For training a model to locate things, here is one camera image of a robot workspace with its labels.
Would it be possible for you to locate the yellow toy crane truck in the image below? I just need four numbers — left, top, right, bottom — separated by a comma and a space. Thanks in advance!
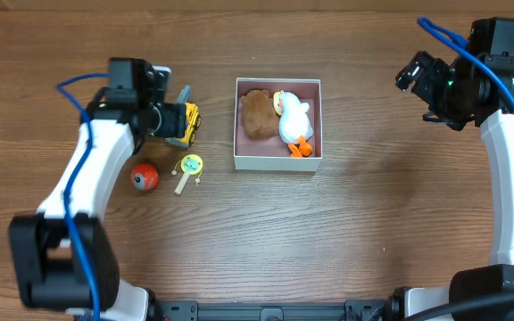
165, 86, 202, 148

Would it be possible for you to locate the brown plush toy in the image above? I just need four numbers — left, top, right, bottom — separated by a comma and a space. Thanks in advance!
240, 89, 279, 141

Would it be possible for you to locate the white plush duck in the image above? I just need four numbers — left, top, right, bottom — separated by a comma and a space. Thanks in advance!
273, 91, 314, 157

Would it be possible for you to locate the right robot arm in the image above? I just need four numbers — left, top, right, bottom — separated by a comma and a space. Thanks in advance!
382, 16, 514, 320

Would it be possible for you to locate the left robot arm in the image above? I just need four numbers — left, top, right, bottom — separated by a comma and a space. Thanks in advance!
8, 57, 187, 320

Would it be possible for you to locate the red ball toy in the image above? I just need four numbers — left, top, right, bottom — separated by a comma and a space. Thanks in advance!
131, 163, 159, 192

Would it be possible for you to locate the wooden rattle drum toy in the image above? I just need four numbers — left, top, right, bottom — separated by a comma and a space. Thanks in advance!
171, 153, 203, 195

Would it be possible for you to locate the white box with pink interior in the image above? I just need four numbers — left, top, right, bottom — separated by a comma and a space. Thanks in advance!
233, 78, 323, 172

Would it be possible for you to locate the left blue cable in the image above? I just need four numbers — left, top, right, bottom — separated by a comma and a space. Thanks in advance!
55, 72, 110, 321

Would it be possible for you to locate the black thick cable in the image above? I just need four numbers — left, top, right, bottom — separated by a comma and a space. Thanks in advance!
417, 284, 514, 321

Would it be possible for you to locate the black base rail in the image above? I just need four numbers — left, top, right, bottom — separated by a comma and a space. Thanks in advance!
158, 300, 394, 321

